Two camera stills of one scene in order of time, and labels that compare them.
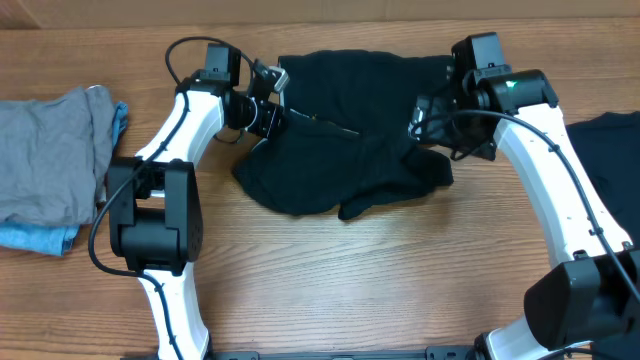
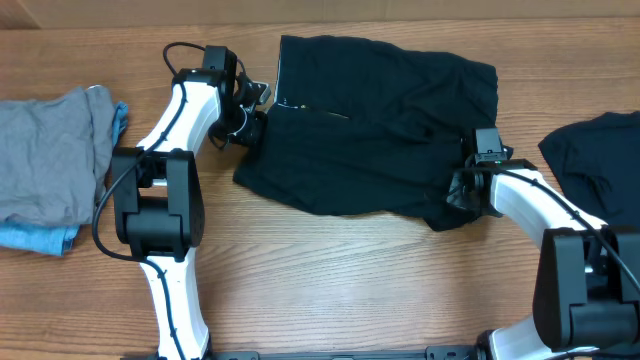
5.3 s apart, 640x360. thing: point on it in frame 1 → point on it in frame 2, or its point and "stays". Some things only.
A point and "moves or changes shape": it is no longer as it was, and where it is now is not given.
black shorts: [346, 144] moves or changes shape
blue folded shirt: [53, 239] stays
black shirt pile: [609, 147] stays
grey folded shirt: [53, 156] stays
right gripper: [430, 128] → [461, 190]
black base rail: [448, 352] stays
